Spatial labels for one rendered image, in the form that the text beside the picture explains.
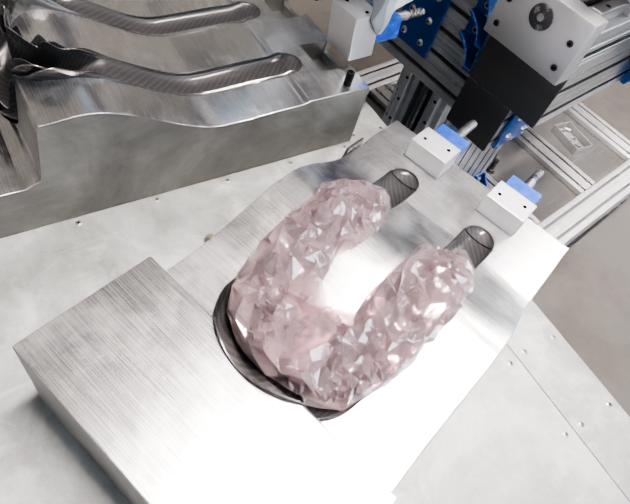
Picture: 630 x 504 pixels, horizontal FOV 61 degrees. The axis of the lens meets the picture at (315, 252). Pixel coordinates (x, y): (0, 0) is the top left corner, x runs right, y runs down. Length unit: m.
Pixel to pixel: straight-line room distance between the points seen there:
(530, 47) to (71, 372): 0.68
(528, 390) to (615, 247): 1.59
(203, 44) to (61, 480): 0.48
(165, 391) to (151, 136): 0.27
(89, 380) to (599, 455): 0.49
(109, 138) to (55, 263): 0.14
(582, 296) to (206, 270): 1.59
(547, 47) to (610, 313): 1.29
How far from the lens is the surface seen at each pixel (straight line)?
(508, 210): 0.63
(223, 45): 0.70
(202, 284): 0.48
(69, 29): 0.63
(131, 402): 0.40
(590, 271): 2.04
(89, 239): 0.60
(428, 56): 1.09
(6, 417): 0.53
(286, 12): 0.82
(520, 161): 1.87
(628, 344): 1.95
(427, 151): 0.65
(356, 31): 0.68
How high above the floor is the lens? 1.28
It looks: 53 degrees down
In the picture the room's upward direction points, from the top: 21 degrees clockwise
